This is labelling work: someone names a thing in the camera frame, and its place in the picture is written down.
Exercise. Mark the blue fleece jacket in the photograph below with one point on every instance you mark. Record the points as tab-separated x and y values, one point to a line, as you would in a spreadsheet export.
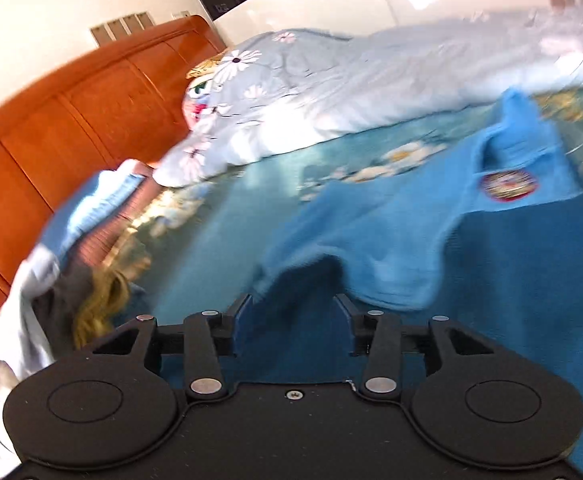
515	276

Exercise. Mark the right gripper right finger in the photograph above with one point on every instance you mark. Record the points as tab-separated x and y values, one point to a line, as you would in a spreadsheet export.
377	335

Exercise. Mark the teal floral bed blanket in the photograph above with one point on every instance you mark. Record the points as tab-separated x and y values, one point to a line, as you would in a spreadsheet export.
377	207

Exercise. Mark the light blue floral quilt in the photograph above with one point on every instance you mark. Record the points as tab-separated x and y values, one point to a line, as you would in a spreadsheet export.
295	88

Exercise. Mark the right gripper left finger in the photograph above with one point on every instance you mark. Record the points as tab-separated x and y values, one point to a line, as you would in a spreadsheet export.
208	335

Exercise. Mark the mustard knit sweater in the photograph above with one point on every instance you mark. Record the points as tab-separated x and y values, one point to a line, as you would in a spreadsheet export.
108	298

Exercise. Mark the colourful pillow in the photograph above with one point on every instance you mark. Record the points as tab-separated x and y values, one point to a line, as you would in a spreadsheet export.
198	111

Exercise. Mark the orange wooden headboard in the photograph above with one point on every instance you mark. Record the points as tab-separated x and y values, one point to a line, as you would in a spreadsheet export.
120	101

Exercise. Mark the wall switch panel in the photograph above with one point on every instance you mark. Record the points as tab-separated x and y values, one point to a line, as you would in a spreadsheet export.
121	28

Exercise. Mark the white blue folded clothes pile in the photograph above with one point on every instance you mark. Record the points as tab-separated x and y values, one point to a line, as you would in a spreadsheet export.
24	347

